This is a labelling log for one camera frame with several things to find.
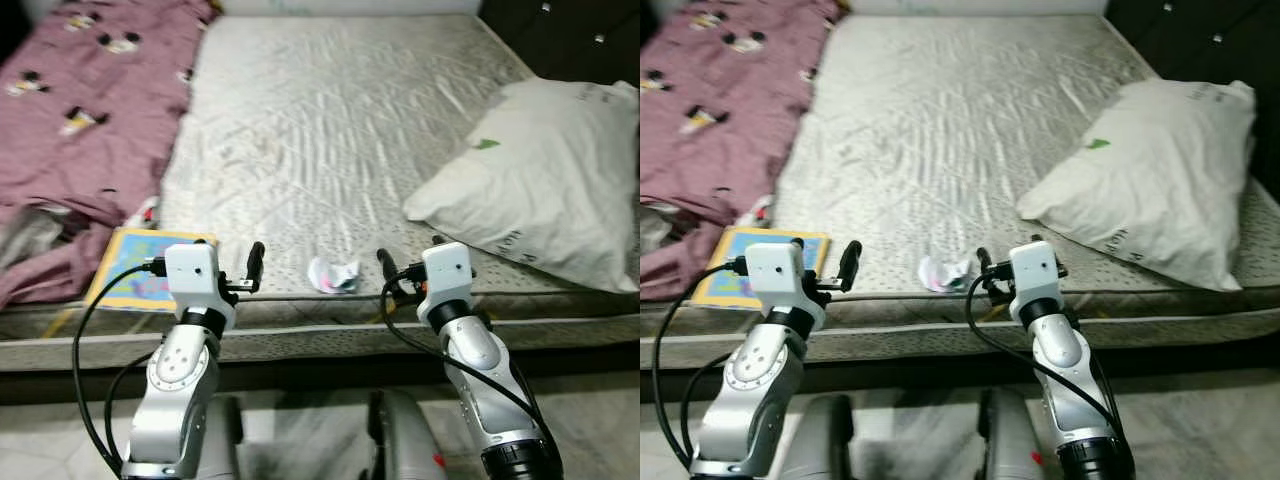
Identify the pink Mickey print blanket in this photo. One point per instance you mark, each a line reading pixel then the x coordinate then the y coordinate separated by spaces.
pixel 90 150
pixel 720 150

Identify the grey white garment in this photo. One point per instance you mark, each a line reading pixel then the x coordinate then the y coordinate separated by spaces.
pixel 655 230
pixel 30 235

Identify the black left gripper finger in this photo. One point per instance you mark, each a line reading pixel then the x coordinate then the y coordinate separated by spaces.
pixel 256 262
pixel 851 262

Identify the grey leg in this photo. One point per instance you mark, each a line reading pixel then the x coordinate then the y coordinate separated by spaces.
pixel 405 440
pixel 1010 440
pixel 225 440
pixel 825 440

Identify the grey left leg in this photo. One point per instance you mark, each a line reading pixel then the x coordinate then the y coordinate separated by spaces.
pixel 225 440
pixel 825 440

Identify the colourful children's book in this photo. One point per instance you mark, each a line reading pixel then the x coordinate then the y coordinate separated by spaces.
pixel 125 278
pixel 718 280

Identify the silver left arm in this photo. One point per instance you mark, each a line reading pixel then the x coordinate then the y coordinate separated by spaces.
pixel 755 390
pixel 180 400

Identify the white pillow with tree print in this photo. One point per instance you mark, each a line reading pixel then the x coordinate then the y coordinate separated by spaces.
pixel 540 180
pixel 1150 180

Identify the black tufted headboard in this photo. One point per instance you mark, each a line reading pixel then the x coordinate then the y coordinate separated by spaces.
pixel 1190 40
pixel 560 40

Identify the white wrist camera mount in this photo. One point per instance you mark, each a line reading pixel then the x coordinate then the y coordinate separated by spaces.
pixel 775 270
pixel 447 268
pixel 1035 268
pixel 190 270

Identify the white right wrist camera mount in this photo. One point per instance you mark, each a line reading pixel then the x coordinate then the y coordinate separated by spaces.
pixel 1035 268
pixel 447 268

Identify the grey right leg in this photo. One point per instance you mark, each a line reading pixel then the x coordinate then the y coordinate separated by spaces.
pixel 1010 440
pixel 405 440

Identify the white paper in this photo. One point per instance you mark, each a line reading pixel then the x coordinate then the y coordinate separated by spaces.
pixel 330 275
pixel 940 275

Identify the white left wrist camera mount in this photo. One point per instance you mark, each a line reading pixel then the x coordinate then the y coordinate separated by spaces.
pixel 190 270
pixel 775 270

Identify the quilted grey mattress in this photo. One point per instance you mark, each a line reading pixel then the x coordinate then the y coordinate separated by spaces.
pixel 330 150
pixel 950 150

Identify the silver right arm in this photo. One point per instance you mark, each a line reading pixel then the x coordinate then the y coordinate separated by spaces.
pixel 1065 350
pixel 480 350

